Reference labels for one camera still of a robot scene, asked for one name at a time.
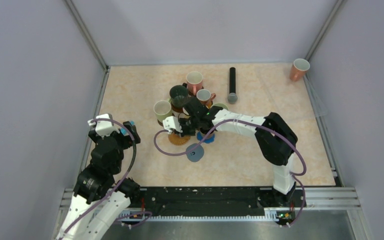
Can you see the dark green mug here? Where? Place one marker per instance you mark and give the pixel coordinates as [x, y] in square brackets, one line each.
[178, 95]

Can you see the brown ringed wooden coaster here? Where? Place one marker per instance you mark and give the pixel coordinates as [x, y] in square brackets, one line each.
[177, 109]

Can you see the small yellow cup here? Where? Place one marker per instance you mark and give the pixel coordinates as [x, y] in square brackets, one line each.
[179, 135]

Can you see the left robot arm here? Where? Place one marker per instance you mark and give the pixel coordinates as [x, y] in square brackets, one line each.
[97, 199]

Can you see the small pink cup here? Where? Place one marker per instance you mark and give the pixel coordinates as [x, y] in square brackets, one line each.
[205, 96]

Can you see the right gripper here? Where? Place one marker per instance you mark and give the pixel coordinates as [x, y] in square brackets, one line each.
[185, 133]

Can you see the black cup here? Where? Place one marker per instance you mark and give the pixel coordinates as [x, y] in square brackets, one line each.
[208, 134]

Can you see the pale green cup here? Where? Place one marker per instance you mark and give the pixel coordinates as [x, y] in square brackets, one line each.
[162, 109]

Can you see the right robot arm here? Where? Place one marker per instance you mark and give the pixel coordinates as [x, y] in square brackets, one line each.
[276, 140]

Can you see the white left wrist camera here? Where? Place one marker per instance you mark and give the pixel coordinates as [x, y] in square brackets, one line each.
[102, 125]

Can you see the black microphone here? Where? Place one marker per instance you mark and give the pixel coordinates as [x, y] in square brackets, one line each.
[232, 88]

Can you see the grey blue coaster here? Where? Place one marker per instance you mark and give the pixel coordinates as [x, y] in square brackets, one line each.
[195, 152]

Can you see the woven rattan coaster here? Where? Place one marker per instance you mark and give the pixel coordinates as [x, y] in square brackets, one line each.
[177, 140]

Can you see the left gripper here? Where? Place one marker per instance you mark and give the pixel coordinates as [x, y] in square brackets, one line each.
[132, 129]

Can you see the blue flower coaster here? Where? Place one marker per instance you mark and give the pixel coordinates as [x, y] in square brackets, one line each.
[208, 140]

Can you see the light green mug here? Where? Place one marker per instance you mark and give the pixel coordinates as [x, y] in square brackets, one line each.
[222, 105]

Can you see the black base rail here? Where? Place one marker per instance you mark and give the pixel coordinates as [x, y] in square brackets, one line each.
[216, 201]

